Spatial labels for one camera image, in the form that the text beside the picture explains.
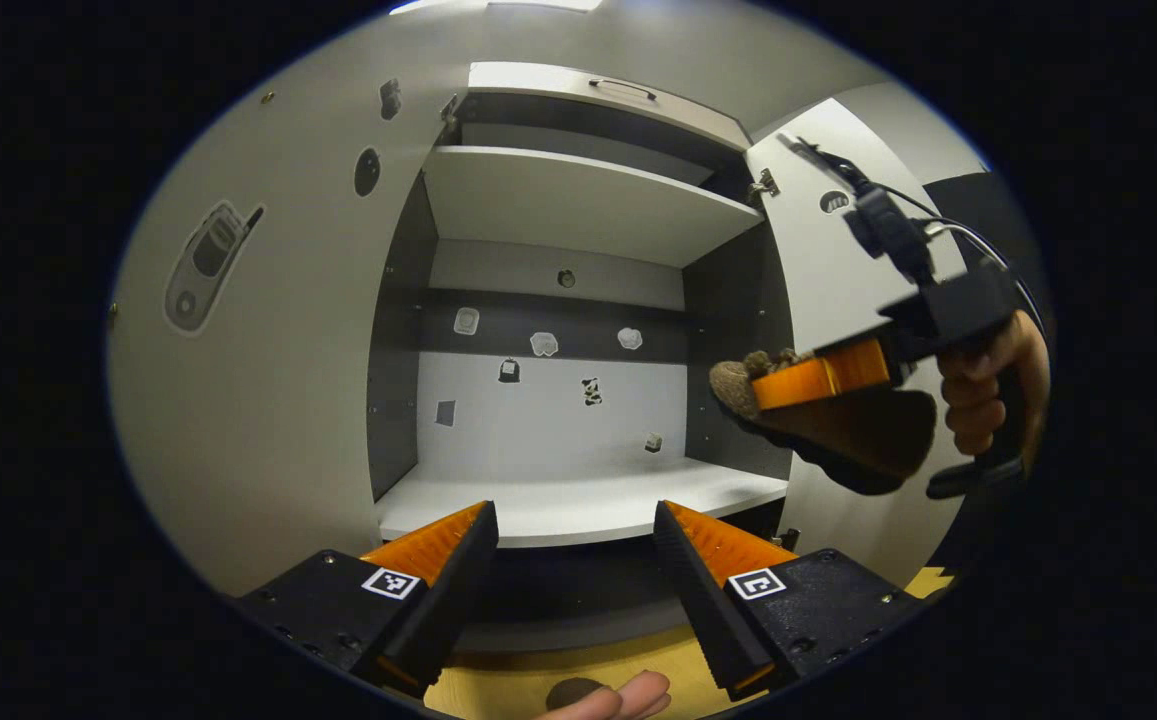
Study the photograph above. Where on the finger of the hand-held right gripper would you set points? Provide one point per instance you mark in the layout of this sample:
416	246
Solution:
808	380

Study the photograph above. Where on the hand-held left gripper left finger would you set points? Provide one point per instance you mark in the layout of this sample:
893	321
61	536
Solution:
453	590

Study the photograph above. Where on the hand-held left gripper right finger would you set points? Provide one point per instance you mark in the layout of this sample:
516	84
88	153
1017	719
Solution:
703	600

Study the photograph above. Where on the brown fuzzy slipper shoe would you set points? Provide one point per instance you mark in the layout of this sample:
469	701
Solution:
863	432

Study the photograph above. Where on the white shoe cabinet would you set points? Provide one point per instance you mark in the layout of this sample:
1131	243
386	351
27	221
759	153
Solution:
548	430

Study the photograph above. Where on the white cabinet drawer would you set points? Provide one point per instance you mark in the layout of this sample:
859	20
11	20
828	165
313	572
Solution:
618	100

